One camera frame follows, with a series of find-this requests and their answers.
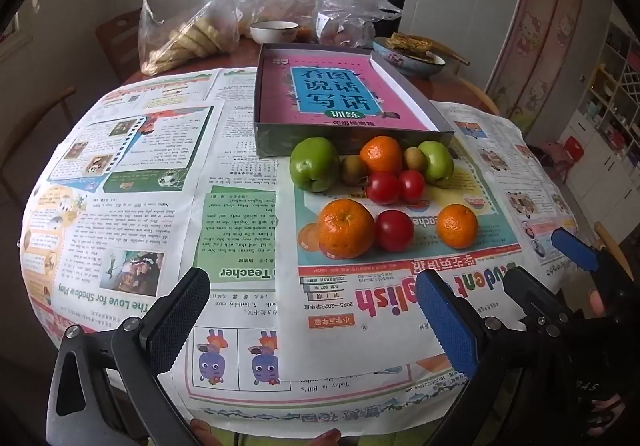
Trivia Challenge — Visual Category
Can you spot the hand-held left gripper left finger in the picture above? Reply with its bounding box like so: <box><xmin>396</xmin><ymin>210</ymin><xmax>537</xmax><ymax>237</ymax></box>
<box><xmin>47</xmin><ymin>267</ymin><xmax>211</xmax><ymax>446</ymax></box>

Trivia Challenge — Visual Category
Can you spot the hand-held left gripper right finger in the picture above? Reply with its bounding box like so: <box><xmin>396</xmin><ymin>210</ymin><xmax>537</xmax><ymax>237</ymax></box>
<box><xmin>400</xmin><ymin>270</ymin><xmax>551</xmax><ymax>446</ymax></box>

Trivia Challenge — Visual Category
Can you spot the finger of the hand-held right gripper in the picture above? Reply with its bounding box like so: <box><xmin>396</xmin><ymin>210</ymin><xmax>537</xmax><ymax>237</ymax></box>
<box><xmin>551</xmin><ymin>227</ymin><xmax>632</xmax><ymax>277</ymax></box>
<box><xmin>502</xmin><ymin>267</ymin><xmax>576</xmax><ymax>333</ymax></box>

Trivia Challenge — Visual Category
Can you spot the red tomato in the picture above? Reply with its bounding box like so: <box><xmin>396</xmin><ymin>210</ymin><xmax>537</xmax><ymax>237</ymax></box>
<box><xmin>365</xmin><ymin>171</ymin><xmax>401</xmax><ymax>205</ymax></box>
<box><xmin>375</xmin><ymin>210</ymin><xmax>415</xmax><ymax>253</ymax></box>
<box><xmin>398</xmin><ymin>169</ymin><xmax>427</xmax><ymax>204</ymax></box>

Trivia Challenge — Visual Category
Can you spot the large mandarin orange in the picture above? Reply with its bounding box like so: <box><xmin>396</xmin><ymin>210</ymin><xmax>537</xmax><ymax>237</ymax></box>
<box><xmin>318</xmin><ymin>198</ymin><xmax>376</xmax><ymax>260</ymax></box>

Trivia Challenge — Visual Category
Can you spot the light green apple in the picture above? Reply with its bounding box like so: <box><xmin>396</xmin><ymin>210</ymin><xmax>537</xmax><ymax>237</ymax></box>
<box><xmin>417</xmin><ymin>141</ymin><xmax>455</xmax><ymax>185</ymax></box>

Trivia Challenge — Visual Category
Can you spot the dark green apple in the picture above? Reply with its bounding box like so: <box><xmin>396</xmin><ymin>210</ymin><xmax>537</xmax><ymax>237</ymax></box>
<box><xmin>289</xmin><ymin>137</ymin><xmax>341</xmax><ymax>193</ymax></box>

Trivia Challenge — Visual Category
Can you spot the grey cardboard box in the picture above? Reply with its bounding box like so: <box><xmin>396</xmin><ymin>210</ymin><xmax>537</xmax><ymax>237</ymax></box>
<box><xmin>253</xmin><ymin>43</ymin><xmax>456</xmax><ymax>160</ymax></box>

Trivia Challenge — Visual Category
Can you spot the person's right hand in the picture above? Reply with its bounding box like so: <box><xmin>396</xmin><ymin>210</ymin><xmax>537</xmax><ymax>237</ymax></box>
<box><xmin>547</xmin><ymin>287</ymin><xmax>640</xmax><ymax>429</ymax></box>

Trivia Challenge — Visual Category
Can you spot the newspaper with purple cartoon figures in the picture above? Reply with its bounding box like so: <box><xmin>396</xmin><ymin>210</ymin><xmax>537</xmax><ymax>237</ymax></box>
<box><xmin>20</xmin><ymin>146</ymin><xmax>451</xmax><ymax>432</ymax></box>

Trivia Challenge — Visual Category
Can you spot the red plastic stool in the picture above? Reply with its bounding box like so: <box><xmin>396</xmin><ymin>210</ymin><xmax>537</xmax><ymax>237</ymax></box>
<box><xmin>564</xmin><ymin>136</ymin><xmax>586</xmax><ymax>173</ymax></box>

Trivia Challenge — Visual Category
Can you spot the newspaper with balloon print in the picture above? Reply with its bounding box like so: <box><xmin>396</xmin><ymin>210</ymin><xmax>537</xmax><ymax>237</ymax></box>
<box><xmin>276</xmin><ymin>146</ymin><xmax>526</xmax><ymax>383</ymax></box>

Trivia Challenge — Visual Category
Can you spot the white shelf cabinet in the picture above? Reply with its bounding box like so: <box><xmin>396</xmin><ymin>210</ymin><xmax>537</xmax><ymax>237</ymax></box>
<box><xmin>557</xmin><ymin>18</ymin><xmax>640</xmax><ymax>247</ymax></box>

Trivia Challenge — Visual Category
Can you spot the wooden chair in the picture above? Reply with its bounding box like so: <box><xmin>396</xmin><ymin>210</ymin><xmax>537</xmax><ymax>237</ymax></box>
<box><xmin>95</xmin><ymin>10</ymin><xmax>147</xmax><ymax>82</ymax></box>
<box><xmin>0</xmin><ymin>86</ymin><xmax>77</xmax><ymax>207</ymax></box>
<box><xmin>457</xmin><ymin>76</ymin><xmax>501</xmax><ymax>117</ymax></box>
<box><xmin>434</xmin><ymin>40</ymin><xmax>472</xmax><ymax>67</ymax></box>

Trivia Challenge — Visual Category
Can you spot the newspaper with film strip picture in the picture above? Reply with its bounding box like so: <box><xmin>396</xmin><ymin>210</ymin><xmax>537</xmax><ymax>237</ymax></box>
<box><xmin>47</xmin><ymin>100</ymin><xmax>226</xmax><ymax>197</ymax></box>

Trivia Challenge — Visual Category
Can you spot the pink cartoon cat door curtain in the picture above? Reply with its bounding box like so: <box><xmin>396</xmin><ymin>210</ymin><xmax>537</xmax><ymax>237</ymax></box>
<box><xmin>487</xmin><ymin>0</ymin><xmax>587</xmax><ymax>134</ymax></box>

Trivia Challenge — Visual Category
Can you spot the open textbook at left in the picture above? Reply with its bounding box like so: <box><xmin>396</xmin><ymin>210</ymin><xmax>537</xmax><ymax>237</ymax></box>
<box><xmin>102</xmin><ymin>68</ymin><xmax>260</xmax><ymax>127</ymax></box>

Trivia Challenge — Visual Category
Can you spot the blue floral bowl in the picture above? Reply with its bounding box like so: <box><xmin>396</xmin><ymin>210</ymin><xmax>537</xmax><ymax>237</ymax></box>
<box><xmin>372</xmin><ymin>36</ymin><xmax>446</xmax><ymax>79</ymax></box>

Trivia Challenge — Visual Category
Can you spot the pink and blue book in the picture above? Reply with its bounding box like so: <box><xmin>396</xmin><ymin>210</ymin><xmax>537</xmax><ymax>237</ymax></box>
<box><xmin>265</xmin><ymin>56</ymin><xmax>433</xmax><ymax>131</ymax></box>

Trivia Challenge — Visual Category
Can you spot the stack of fried pancakes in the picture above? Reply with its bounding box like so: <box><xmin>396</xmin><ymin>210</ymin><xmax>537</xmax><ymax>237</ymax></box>
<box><xmin>385</xmin><ymin>32</ymin><xmax>441</xmax><ymax>59</ymax></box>

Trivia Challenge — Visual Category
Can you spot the plastic bag of bread rings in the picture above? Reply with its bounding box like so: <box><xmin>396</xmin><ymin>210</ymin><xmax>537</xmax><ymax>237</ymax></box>
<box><xmin>137</xmin><ymin>0</ymin><xmax>242</xmax><ymax>76</ymax></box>

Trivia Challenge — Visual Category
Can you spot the white bowl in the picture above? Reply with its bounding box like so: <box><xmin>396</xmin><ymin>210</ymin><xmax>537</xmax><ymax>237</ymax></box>
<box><xmin>249</xmin><ymin>20</ymin><xmax>300</xmax><ymax>45</ymax></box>

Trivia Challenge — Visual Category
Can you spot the clear plastic bag of food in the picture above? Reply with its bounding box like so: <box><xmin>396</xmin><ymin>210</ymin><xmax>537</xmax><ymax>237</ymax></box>
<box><xmin>311</xmin><ymin>0</ymin><xmax>404</xmax><ymax>49</ymax></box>

